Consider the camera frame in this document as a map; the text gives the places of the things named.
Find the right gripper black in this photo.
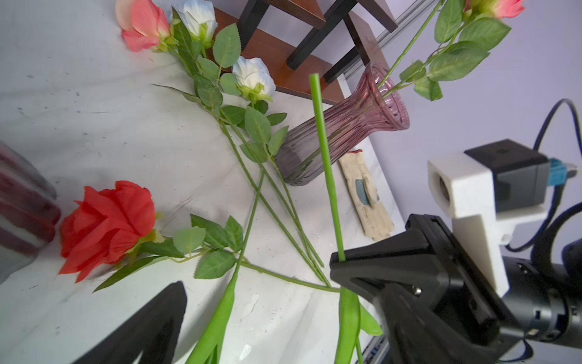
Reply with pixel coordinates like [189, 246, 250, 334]
[330, 214, 581, 359]

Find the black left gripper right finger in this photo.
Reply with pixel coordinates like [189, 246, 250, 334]
[379, 284, 493, 363]

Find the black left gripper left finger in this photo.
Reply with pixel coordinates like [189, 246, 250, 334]
[76, 281, 187, 363]

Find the red rose flower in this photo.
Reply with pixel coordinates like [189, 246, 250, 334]
[59, 180, 333, 295]

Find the pink rose flower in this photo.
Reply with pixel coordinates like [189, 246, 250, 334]
[115, 1, 331, 286]
[377, 0, 525, 101]

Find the beige glove with red trim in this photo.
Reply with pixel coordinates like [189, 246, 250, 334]
[339, 150, 395, 241]

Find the tall purple ribbed glass vase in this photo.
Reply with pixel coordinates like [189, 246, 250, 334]
[275, 63, 409, 186]

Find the wide purple glass vase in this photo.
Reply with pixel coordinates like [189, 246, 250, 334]
[1, 143, 61, 282]

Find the white rose lower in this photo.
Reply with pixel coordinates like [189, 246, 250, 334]
[232, 56, 324, 268]

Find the brown wooden tiered stand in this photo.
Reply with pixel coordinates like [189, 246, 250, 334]
[215, 1, 388, 105]

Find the white rose near stand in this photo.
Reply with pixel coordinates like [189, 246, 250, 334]
[172, 0, 218, 49]

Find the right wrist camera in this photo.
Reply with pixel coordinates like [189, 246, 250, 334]
[427, 139, 575, 297]

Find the black cable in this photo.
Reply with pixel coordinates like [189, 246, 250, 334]
[504, 98, 582, 274]

